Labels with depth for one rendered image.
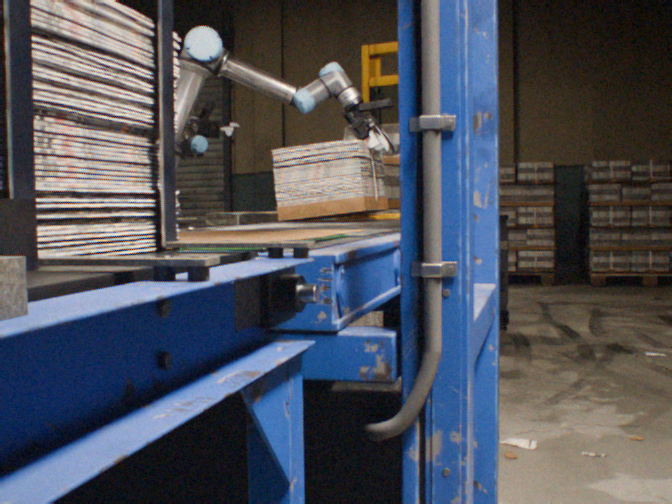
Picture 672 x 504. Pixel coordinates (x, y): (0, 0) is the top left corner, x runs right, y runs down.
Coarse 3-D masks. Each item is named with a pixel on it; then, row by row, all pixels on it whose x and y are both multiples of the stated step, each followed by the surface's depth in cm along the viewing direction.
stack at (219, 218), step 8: (208, 216) 343; (216, 216) 341; (224, 216) 338; (232, 216) 336; (240, 216) 333; (248, 216) 331; (256, 216) 329; (264, 216) 326; (272, 216) 324; (208, 224) 343; (216, 224) 341; (224, 224) 338; (232, 224) 336; (240, 224) 334; (376, 312) 399; (360, 320) 385; (368, 320) 392; (376, 320) 398
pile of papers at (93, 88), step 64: (0, 0) 61; (64, 0) 70; (0, 64) 62; (64, 64) 70; (128, 64) 82; (0, 128) 62; (64, 128) 71; (128, 128) 83; (0, 192) 63; (64, 192) 71; (128, 192) 82
